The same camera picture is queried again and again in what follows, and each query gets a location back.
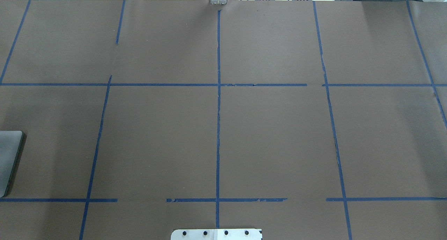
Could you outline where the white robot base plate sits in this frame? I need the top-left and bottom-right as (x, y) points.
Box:
(170, 228), (263, 240)

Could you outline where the grey closed laptop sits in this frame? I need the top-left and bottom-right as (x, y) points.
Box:
(0, 131), (23, 198)

